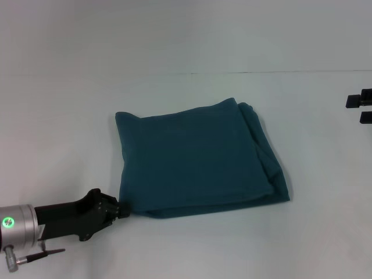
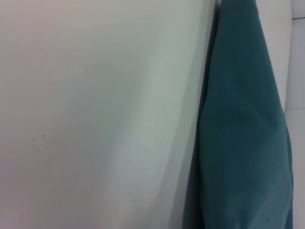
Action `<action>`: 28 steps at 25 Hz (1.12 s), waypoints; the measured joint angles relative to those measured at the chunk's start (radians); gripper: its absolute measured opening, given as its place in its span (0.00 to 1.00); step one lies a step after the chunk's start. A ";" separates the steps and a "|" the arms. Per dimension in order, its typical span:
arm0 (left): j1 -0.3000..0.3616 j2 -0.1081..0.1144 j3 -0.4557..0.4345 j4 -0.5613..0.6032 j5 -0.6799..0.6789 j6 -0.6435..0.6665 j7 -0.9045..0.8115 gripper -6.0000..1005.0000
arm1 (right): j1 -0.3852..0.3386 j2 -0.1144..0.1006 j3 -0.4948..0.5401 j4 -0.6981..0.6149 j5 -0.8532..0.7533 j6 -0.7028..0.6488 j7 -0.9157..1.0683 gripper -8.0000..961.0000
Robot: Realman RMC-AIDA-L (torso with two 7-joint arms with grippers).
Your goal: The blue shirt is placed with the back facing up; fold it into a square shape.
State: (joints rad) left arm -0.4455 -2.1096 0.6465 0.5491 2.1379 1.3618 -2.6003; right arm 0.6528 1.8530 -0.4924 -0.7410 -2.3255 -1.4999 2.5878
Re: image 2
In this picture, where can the teal blue t-shirt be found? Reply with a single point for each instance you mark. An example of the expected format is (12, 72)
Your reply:
(243, 133)

